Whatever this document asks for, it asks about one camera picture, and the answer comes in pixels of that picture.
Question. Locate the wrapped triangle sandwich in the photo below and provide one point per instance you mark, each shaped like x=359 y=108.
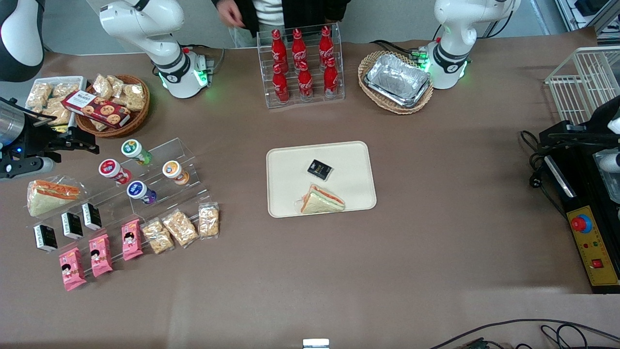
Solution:
x=322 y=201
x=48 y=198

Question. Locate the cream plastic tray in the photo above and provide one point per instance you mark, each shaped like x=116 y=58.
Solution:
x=290 y=174

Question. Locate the small white device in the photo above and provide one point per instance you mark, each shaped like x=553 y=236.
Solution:
x=316 y=344

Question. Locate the person in black jacket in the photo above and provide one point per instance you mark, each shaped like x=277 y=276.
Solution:
x=305 y=10

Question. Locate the red cola bottle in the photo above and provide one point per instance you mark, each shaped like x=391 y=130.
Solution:
x=325 y=42
x=280 y=86
x=298 y=46
x=276 y=46
x=304 y=83

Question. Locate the orange gum bottle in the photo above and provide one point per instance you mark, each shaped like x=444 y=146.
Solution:
x=174 y=171

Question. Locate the red cookie box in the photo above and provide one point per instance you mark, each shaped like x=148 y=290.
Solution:
x=97 y=109

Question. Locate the dark brown wicker basket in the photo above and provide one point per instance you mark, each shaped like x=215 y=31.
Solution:
x=138 y=118

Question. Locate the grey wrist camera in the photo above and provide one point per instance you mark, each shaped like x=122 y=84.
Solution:
x=29 y=167

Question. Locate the clear acrylic stepped display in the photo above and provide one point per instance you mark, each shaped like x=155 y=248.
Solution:
x=190 y=155

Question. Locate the person's bare hand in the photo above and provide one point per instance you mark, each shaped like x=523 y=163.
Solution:
x=230 y=13

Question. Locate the metal frame rack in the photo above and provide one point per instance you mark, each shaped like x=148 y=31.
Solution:
x=605 y=14

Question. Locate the red can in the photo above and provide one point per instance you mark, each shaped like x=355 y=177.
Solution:
x=331 y=78

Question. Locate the white rectangular snack bin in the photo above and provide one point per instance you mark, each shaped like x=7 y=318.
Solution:
x=82 y=80

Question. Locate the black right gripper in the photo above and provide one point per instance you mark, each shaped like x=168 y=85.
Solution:
x=35 y=136

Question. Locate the pink snack pack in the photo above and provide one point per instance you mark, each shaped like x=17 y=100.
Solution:
x=100 y=255
x=131 y=239
x=71 y=269

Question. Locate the aluminium foil tray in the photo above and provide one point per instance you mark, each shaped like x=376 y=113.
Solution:
x=397 y=80

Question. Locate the clear acrylic bottle rack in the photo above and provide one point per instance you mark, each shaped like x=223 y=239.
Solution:
x=334 y=92

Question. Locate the clear wrapped rice crisp pack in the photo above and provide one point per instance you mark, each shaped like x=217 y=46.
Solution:
x=38 y=95
x=65 y=90
x=158 y=236
x=209 y=220
x=55 y=113
x=117 y=83
x=99 y=125
x=180 y=228
x=102 y=87
x=134 y=97

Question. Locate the green gum bottle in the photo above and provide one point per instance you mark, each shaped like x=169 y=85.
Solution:
x=135 y=150

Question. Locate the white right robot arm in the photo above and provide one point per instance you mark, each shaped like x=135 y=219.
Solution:
x=145 y=29

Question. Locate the small black box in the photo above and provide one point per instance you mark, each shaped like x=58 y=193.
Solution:
x=45 y=237
x=319 y=169
x=72 y=225
x=91 y=216

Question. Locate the black machine with yellow panel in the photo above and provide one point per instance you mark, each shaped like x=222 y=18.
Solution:
x=581 y=194

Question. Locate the red lid yogurt cup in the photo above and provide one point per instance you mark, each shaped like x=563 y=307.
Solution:
x=112 y=169

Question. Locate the purple gum bottle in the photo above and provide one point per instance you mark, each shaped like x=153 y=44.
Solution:
x=140 y=192

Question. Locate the light wicker basket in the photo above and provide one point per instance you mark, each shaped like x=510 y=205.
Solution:
x=373 y=60

